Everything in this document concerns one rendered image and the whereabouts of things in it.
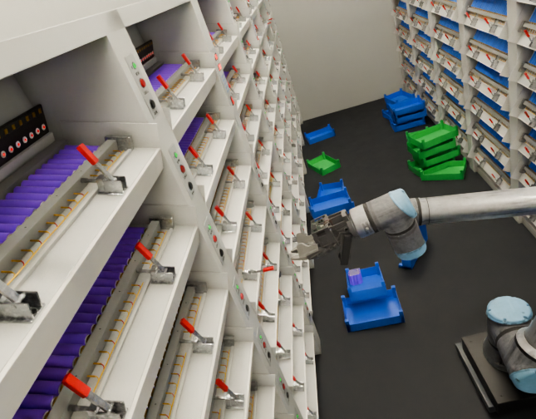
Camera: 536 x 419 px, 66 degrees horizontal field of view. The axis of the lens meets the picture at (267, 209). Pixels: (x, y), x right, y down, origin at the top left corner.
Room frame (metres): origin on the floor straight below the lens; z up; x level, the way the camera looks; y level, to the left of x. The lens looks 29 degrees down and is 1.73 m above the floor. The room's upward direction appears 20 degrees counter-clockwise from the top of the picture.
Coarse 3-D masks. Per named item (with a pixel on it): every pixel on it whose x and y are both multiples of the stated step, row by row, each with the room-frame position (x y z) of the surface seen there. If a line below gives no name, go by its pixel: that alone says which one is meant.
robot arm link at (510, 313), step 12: (492, 300) 1.10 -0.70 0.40; (504, 300) 1.07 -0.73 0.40; (516, 300) 1.06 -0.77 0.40; (492, 312) 1.04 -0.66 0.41; (504, 312) 1.02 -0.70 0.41; (516, 312) 1.01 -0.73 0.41; (528, 312) 0.99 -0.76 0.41; (492, 324) 1.03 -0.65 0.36; (504, 324) 0.99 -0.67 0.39; (516, 324) 0.97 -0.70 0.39; (528, 324) 0.96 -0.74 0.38; (492, 336) 1.01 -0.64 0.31
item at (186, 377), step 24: (192, 288) 0.79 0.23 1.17; (216, 288) 0.81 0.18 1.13; (192, 312) 0.74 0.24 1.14; (216, 312) 0.73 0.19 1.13; (192, 336) 0.66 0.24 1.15; (216, 336) 0.66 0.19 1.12; (168, 360) 0.59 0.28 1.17; (192, 360) 0.61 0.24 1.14; (216, 360) 0.61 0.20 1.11; (168, 384) 0.55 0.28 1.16; (192, 384) 0.55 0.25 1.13; (168, 408) 0.51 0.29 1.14; (192, 408) 0.50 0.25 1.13
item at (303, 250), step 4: (300, 244) 0.99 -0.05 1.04; (304, 244) 0.99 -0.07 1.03; (312, 244) 0.98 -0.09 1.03; (316, 244) 0.98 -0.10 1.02; (300, 248) 0.99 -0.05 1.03; (304, 248) 0.99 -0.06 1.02; (308, 248) 0.99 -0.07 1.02; (312, 248) 0.98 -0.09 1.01; (316, 248) 0.98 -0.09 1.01; (300, 252) 0.99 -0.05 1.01; (304, 252) 0.99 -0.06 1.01; (308, 252) 0.99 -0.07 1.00; (312, 252) 0.98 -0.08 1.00; (296, 256) 1.00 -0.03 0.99; (300, 256) 0.99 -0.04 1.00; (304, 256) 0.98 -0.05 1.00
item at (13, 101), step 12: (132, 36) 1.46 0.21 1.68; (0, 84) 0.80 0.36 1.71; (12, 84) 0.83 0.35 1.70; (0, 96) 0.79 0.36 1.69; (12, 96) 0.81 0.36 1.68; (24, 96) 0.84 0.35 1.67; (0, 108) 0.77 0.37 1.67; (12, 108) 0.80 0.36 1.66; (24, 108) 0.82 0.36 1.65; (0, 120) 0.75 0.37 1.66
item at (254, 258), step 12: (252, 204) 1.47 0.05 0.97; (264, 204) 1.48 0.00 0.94; (264, 216) 1.40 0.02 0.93; (264, 228) 1.35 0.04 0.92; (252, 240) 1.25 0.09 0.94; (252, 252) 1.18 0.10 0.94; (240, 264) 1.12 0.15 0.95; (252, 264) 1.12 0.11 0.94; (240, 276) 1.07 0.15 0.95; (252, 288) 1.00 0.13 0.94; (252, 300) 0.95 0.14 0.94
